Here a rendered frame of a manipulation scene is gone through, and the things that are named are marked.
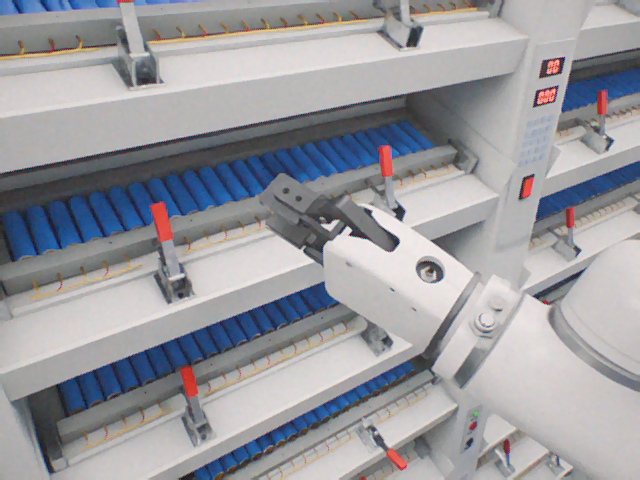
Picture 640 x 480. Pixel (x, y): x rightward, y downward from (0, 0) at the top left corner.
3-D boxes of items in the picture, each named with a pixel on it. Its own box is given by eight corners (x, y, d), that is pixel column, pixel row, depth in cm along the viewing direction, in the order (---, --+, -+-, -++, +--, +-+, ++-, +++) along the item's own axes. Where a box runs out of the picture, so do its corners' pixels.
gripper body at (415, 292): (453, 345, 33) (310, 251, 36) (428, 380, 42) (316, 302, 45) (510, 257, 36) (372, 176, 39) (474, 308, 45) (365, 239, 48)
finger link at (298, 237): (325, 264, 43) (262, 222, 45) (326, 279, 46) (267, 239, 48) (348, 236, 44) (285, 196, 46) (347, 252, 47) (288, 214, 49)
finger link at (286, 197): (324, 227, 37) (251, 181, 39) (324, 247, 40) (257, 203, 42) (350, 196, 39) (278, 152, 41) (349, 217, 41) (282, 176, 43)
